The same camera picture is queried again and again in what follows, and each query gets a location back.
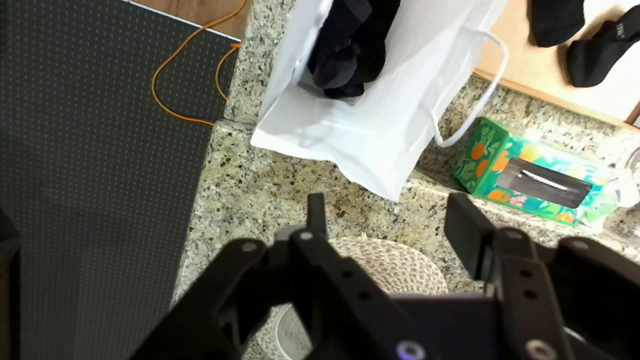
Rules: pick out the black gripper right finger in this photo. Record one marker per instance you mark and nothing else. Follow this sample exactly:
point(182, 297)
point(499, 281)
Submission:
point(533, 300)

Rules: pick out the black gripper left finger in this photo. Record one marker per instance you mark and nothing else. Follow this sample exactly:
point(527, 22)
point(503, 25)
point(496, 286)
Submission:
point(266, 300)

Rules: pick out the black sock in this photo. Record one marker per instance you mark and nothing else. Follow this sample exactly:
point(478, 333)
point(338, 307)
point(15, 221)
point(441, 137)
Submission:
point(353, 53)
point(601, 56)
point(557, 20)

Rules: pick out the white paper bag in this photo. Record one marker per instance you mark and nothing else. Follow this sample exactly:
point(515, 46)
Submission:
point(381, 132)

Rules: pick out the clear glass plate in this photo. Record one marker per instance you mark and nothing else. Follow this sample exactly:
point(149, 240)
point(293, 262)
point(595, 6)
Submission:
point(290, 336)

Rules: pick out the green patterned tissue box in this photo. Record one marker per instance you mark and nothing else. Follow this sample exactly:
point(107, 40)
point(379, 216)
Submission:
point(533, 175)

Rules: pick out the dark dotted floor mat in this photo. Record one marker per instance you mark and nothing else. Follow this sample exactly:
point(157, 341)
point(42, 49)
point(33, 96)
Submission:
point(87, 167)

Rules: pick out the white shallow tray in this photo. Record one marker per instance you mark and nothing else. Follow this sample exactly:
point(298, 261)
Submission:
point(512, 60)

